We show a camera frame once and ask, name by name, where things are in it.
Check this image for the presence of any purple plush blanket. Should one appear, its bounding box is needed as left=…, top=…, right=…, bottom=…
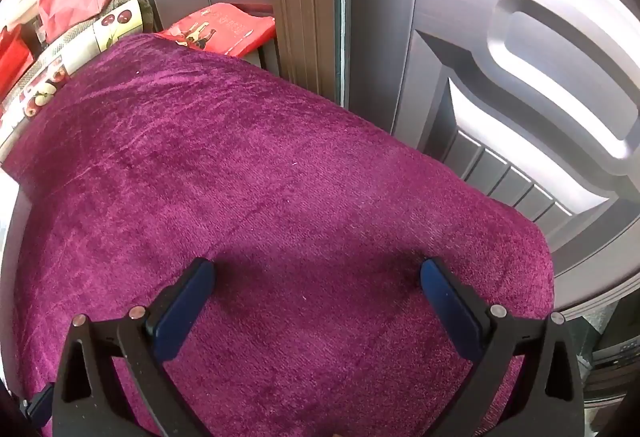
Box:
left=0, top=33, right=556, bottom=437

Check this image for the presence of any fruit print roll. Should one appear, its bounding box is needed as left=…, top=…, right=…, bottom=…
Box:
left=0, top=0, right=143, bottom=133

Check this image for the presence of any red tote bag with handles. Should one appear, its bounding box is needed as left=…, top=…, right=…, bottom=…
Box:
left=0, top=24, right=37, bottom=95

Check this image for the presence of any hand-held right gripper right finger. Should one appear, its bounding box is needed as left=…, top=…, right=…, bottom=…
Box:
left=419, top=257, right=586, bottom=437

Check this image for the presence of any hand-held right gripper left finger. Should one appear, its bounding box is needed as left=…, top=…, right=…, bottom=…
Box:
left=52, top=257, right=236, bottom=437

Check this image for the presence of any red printed gift bag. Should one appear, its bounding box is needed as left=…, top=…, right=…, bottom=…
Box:
left=156, top=2, right=277, bottom=57

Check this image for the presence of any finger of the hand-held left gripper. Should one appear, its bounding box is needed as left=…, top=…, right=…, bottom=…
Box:
left=19, top=382, right=56, bottom=424

